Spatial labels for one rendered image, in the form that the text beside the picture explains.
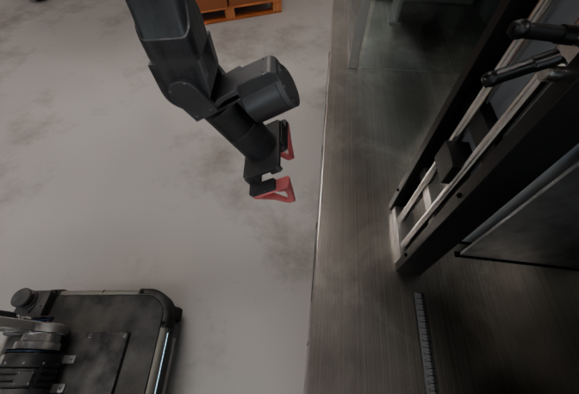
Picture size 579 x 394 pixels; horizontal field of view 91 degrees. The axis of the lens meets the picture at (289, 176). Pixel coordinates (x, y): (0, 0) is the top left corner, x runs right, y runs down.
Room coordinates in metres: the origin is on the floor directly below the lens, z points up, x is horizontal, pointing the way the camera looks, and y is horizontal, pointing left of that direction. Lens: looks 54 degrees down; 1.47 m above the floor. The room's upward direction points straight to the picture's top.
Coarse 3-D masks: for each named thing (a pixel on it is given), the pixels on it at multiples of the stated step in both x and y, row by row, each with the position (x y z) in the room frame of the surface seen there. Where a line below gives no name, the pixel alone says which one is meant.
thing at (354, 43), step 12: (348, 0) 1.38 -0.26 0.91; (360, 0) 0.88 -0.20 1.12; (348, 12) 1.26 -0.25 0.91; (360, 12) 0.88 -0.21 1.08; (348, 24) 1.16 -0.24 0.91; (360, 24) 0.88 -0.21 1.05; (348, 36) 1.07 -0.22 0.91; (360, 36) 0.87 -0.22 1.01; (348, 48) 0.98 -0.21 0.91; (360, 48) 0.87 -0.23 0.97; (348, 60) 0.90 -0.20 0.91
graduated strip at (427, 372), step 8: (416, 296) 0.14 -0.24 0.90; (424, 296) 0.14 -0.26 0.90; (416, 304) 0.12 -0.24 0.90; (424, 304) 0.12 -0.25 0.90; (416, 312) 0.11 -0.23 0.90; (424, 312) 0.11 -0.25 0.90; (416, 320) 0.09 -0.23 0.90; (424, 320) 0.09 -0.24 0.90; (424, 328) 0.08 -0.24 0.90; (424, 336) 0.07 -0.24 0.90; (424, 344) 0.06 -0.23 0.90; (432, 344) 0.06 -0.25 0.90; (424, 352) 0.04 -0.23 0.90; (432, 352) 0.04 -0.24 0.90; (424, 360) 0.03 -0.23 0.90; (432, 360) 0.03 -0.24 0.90; (424, 368) 0.02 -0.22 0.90; (432, 368) 0.02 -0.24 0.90; (424, 376) 0.01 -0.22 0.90; (432, 376) 0.01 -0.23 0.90; (432, 384) 0.00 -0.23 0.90; (432, 392) -0.01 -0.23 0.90
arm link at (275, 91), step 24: (216, 72) 0.34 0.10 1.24; (240, 72) 0.31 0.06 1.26; (264, 72) 0.29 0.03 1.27; (288, 72) 0.33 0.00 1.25; (192, 96) 0.27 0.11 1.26; (216, 96) 0.29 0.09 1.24; (240, 96) 0.29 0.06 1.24; (264, 96) 0.29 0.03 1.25; (288, 96) 0.28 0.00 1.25; (264, 120) 0.28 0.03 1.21
